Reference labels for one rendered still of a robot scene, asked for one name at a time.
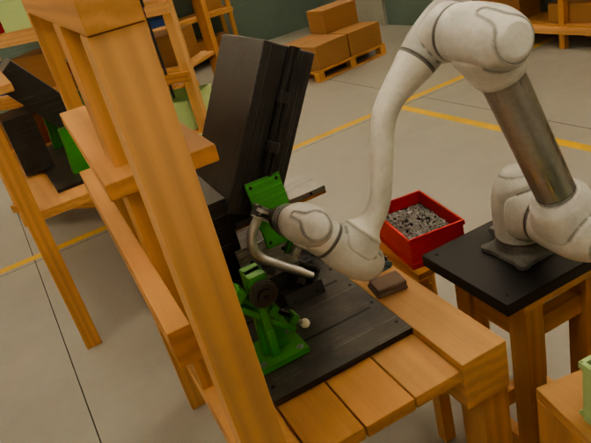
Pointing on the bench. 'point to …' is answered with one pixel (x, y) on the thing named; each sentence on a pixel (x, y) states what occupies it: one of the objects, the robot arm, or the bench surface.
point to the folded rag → (387, 284)
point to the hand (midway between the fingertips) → (262, 214)
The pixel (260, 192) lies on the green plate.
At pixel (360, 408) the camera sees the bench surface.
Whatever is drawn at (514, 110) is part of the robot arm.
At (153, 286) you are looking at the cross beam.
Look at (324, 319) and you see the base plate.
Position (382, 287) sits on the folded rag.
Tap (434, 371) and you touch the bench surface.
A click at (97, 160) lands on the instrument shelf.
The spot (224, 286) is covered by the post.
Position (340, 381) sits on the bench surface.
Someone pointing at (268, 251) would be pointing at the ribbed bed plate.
